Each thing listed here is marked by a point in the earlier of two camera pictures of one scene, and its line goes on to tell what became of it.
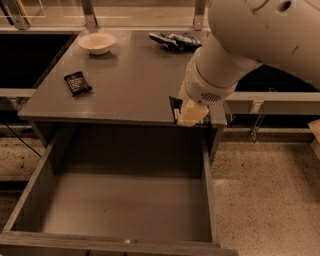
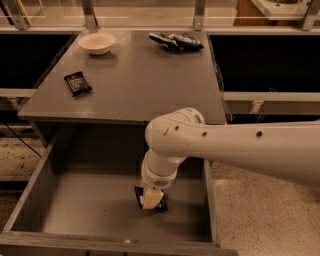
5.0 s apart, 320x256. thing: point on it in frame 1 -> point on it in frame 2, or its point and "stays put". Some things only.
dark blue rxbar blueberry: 176,106 -> 139,193
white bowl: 97,43 stays put
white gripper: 202,89 -> 156,180
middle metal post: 89,15 stays put
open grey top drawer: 119,191 stays put
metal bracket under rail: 257,108 stays put
